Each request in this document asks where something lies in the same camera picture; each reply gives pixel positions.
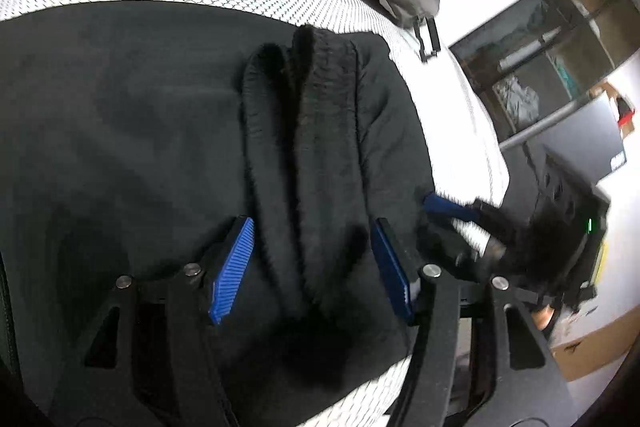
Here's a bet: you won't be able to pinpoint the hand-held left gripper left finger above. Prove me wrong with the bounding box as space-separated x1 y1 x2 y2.
47 216 256 427

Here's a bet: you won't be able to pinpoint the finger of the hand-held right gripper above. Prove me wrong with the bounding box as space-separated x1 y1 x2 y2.
420 223 501 279
424 192 501 234

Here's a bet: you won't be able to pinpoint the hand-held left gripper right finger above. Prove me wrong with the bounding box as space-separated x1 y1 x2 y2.
371 217 573 427

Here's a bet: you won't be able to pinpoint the black pants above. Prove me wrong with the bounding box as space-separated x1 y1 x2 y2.
0 0 436 427

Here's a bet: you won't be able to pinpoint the person's right hand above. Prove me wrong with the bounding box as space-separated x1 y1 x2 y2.
532 304 557 331

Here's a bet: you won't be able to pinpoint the black flat panel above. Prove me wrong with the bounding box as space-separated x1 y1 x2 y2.
525 94 628 188

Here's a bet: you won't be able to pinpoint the brown cardboard box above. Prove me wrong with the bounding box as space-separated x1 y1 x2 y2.
550 314 633 382

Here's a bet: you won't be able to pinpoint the white paper roll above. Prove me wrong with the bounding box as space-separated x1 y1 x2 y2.
499 28 560 72

